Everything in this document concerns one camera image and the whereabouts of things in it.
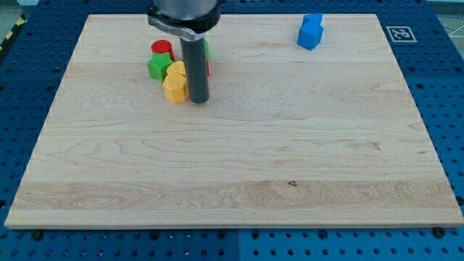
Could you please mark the blue cube block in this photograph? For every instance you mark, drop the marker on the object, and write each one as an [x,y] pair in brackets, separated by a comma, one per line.
[310,35]

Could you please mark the blue triangle block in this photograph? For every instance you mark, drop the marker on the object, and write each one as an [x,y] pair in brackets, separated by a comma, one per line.
[312,19]

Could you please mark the wooden board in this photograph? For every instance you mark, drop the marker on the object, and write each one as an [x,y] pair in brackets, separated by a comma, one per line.
[289,138]

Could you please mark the yellow hexagon block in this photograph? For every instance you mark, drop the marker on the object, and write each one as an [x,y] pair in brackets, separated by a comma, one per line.
[175,88]

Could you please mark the yellow heart block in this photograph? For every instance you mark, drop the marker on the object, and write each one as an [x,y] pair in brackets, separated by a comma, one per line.
[177,67]

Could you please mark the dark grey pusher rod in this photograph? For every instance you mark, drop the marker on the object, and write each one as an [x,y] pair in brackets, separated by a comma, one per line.
[195,62]

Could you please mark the green block behind rod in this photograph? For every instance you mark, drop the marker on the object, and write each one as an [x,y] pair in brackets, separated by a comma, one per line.
[206,49]

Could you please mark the green star block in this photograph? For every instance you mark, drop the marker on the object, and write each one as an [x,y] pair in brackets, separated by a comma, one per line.
[158,64]

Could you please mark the red cylinder block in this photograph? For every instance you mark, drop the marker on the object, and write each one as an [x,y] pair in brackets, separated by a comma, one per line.
[163,46]

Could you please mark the white fiducial marker tag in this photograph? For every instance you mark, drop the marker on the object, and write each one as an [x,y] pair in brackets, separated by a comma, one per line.
[401,34]

